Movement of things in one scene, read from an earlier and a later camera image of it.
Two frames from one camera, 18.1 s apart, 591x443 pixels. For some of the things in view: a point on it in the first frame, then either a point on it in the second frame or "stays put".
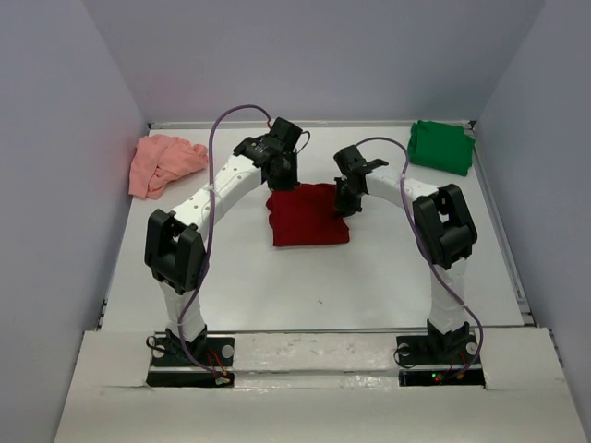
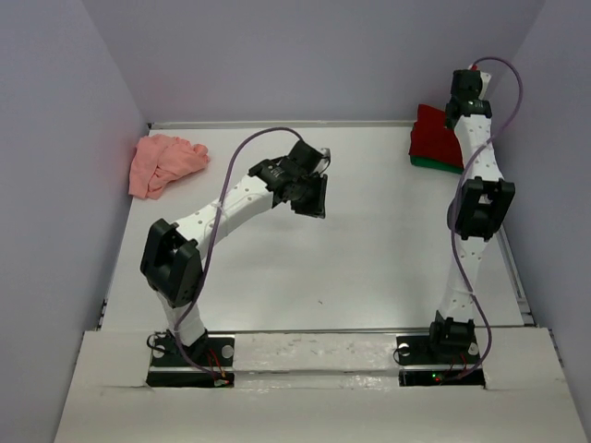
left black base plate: (209, 351) stays put
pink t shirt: (158, 160) stays put
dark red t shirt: (306, 216) → (430, 139)
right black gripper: (343, 207) → (447, 125)
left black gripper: (293, 180) → (317, 208)
